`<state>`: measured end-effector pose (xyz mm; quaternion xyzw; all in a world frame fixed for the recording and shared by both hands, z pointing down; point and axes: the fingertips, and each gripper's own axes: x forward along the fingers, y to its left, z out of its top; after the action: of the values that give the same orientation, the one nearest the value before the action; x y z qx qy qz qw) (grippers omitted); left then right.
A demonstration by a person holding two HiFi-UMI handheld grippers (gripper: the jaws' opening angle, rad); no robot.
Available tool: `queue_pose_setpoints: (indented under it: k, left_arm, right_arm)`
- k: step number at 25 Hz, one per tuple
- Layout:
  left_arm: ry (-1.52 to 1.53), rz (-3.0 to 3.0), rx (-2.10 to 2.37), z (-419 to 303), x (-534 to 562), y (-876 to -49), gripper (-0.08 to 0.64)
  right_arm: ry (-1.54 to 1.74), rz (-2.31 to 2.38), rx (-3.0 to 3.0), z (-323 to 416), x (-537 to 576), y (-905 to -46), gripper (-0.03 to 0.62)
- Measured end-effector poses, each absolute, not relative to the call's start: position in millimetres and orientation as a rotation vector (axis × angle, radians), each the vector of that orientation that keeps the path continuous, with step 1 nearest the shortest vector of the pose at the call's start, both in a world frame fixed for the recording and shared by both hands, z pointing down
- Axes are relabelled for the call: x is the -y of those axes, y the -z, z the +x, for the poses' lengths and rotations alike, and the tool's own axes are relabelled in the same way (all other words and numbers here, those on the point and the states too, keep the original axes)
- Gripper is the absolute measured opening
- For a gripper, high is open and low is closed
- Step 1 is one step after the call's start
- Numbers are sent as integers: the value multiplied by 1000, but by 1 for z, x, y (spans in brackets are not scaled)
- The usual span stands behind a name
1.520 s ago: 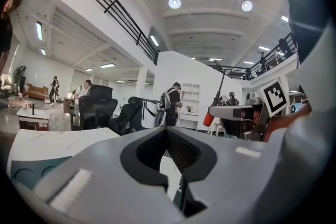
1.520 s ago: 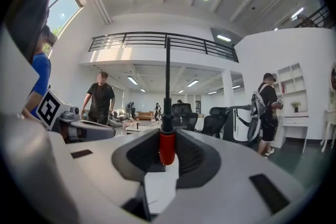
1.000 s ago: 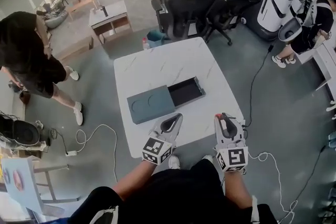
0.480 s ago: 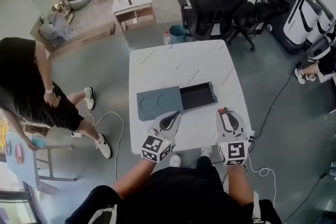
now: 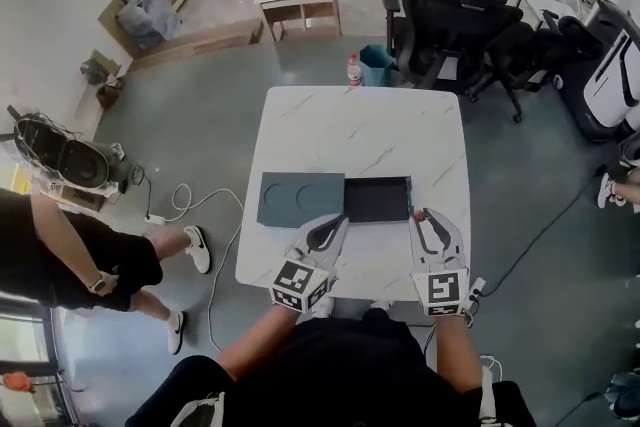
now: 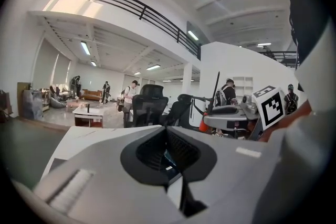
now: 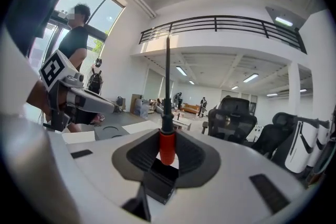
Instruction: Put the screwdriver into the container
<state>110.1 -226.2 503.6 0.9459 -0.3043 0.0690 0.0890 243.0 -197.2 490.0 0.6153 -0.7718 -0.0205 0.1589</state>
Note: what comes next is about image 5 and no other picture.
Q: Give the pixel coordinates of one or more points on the person's white shoe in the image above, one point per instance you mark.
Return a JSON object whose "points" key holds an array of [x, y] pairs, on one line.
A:
{"points": [[323, 307], [381, 304]]}

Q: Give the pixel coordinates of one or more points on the teal waste bin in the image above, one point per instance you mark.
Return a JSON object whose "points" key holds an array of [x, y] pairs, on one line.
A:
{"points": [[375, 67]]}

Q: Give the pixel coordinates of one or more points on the person's right forearm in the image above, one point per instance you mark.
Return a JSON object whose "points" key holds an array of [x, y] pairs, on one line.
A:
{"points": [[455, 355]]}

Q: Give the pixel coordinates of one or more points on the black box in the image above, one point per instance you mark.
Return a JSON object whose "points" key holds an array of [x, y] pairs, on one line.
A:
{"points": [[375, 200]]}

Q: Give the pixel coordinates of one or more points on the grey box lid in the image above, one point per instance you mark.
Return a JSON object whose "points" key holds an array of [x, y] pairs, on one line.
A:
{"points": [[320, 185]]}

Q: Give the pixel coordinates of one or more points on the person's left white shoe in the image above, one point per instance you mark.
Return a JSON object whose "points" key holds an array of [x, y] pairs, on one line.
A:
{"points": [[323, 307]]}

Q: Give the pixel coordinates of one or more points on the blue-grey bag pile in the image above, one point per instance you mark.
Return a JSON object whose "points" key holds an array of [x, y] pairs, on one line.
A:
{"points": [[147, 17]]}

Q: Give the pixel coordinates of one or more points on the plastic water bottle red label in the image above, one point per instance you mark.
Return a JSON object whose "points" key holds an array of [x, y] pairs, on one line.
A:
{"points": [[354, 72]]}

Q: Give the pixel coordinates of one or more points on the long wooden platform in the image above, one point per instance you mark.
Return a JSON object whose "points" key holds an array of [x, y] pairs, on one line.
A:
{"points": [[210, 40]]}

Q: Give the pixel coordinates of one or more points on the white and black robot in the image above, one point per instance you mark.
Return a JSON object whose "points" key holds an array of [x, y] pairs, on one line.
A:
{"points": [[607, 90]]}

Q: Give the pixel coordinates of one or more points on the person's left forearm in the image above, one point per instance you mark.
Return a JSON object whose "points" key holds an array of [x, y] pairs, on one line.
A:
{"points": [[255, 340]]}

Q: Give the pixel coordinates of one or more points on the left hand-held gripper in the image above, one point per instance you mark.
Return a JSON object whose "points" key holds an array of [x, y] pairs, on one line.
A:
{"points": [[300, 285]]}

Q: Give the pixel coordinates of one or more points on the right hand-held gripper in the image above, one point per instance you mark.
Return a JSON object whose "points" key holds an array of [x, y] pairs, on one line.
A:
{"points": [[442, 290]]}

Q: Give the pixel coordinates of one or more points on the person's black clothing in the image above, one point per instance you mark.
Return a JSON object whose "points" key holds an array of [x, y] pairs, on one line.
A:
{"points": [[340, 375]]}

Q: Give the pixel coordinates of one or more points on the white marble table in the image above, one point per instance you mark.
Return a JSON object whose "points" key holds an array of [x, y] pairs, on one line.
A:
{"points": [[360, 135]]}

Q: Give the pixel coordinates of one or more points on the potted plant brown pot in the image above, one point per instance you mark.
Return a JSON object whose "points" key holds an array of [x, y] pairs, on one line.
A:
{"points": [[107, 96]]}

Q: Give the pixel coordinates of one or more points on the person's right white shoe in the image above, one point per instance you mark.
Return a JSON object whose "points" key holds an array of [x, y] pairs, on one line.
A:
{"points": [[381, 304]]}

